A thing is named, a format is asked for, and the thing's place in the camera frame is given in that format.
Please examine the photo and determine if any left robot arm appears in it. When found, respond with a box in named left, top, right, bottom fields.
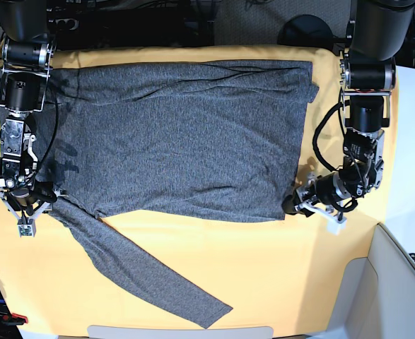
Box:
left=283, top=1, right=415, bottom=224

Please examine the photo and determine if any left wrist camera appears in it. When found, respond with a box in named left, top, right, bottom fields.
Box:
left=327, top=218, right=347, bottom=235

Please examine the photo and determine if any red clamp left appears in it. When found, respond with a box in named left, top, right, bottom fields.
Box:
left=1, top=314, right=28, bottom=326

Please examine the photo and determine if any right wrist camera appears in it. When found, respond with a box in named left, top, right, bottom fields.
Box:
left=17, top=219, right=36, bottom=237

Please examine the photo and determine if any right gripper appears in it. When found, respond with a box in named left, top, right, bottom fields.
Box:
left=0, top=188, right=67, bottom=222

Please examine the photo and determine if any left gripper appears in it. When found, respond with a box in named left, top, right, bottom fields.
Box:
left=282, top=172, right=351, bottom=220

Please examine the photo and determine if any grey long-sleeve T-shirt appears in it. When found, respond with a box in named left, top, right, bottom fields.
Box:
left=0, top=59, right=320, bottom=330

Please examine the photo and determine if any yellow table cloth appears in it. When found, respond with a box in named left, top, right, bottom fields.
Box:
left=0, top=46, right=398, bottom=337

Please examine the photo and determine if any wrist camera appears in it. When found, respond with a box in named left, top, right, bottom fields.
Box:
left=17, top=219, right=36, bottom=237
left=327, top=218, right=347, bottom=235

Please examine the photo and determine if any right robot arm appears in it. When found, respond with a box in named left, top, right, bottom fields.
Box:
left=0, top=1, right=59, bottom=228

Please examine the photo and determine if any black round base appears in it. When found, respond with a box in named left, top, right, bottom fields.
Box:
left=277, top=14, right=334, bottom=51

